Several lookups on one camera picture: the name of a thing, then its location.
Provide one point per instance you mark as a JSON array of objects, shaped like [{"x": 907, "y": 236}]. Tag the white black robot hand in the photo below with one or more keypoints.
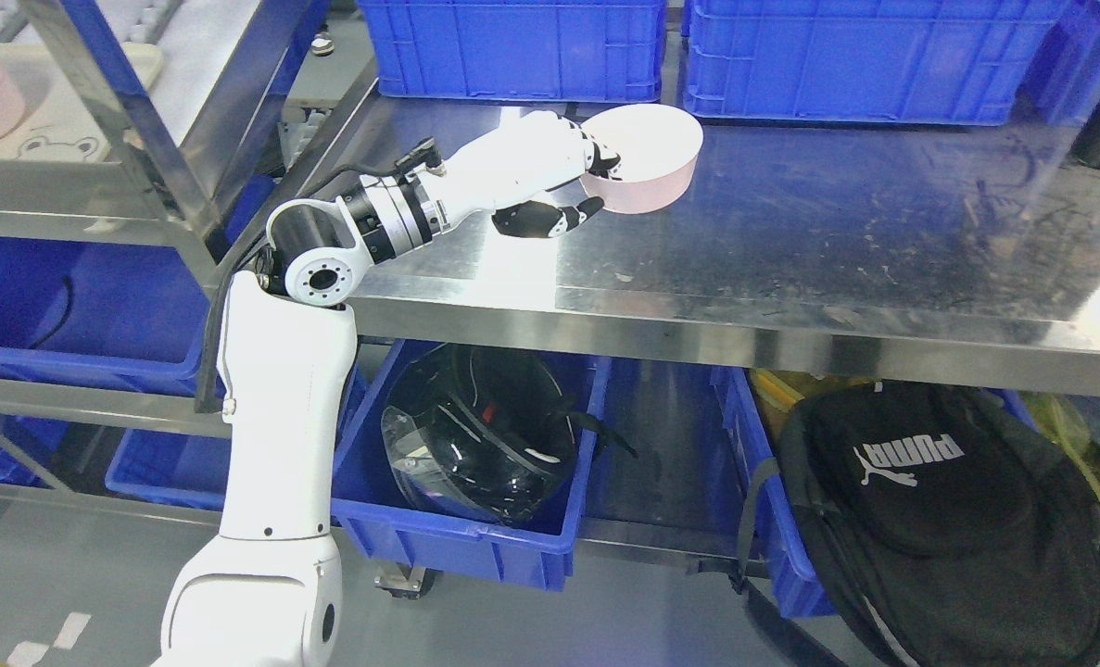
[{"x": 506, "y": 171}]

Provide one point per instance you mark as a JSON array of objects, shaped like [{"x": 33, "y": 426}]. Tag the pink plastic bowl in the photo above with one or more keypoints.
[{"x": 658, "y": 147}]

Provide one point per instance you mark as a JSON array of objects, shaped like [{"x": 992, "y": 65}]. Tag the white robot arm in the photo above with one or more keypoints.
[{"x": 266, "y": 591}]

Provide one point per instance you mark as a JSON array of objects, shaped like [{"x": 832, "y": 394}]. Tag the steel shelf rack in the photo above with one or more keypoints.
[{"x": 190, "y": 95}]

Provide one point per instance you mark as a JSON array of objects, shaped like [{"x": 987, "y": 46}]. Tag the blue bin lower shelf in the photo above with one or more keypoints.
[{"x": 183, "y": 470}]

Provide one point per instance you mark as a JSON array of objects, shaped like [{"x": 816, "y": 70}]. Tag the blue bin shelf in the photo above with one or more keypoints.
[
  {"x": 183, "y": 470},
  {"x": 107, "y": 316}
]

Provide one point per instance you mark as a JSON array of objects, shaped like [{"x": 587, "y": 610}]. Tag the blue bin middle shelf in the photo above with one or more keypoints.
[{"x": 107, "y": 316}]

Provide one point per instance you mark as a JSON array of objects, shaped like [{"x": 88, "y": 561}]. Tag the blue crate top left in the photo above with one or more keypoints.
[{"x": 548, "y": 51}]

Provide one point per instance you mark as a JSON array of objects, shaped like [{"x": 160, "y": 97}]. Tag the blue crate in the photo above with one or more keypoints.
[
  {"x": 877, "y": 62},
  {"x": 548, "y": 51}
]

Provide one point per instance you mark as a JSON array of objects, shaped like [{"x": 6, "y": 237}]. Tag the black motorcycle helmet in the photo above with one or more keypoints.
[{"x": 484, "y": 433}]

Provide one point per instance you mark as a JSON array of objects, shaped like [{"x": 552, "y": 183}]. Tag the blue bin holding helmet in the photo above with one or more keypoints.
[{"x": 382, "y": 525}]

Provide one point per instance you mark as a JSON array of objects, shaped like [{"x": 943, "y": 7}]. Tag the cream bear tray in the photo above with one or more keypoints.
[{"x": 58, "y": 127}]

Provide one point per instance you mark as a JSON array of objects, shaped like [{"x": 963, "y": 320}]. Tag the steel table cart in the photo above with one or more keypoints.
[{"x": 938, "y": 254}]

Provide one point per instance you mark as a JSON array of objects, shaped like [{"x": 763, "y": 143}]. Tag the blue bin under backpack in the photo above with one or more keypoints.
[{"x": 755, "y": 404}]

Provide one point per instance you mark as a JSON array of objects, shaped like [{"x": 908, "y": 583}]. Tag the blue crate top right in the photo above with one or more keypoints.
[{"x": 877, "y": 62}]

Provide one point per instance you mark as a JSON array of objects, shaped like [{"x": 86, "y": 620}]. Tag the black puma backpack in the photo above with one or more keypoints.
[{"x": 944, "y": 530}]

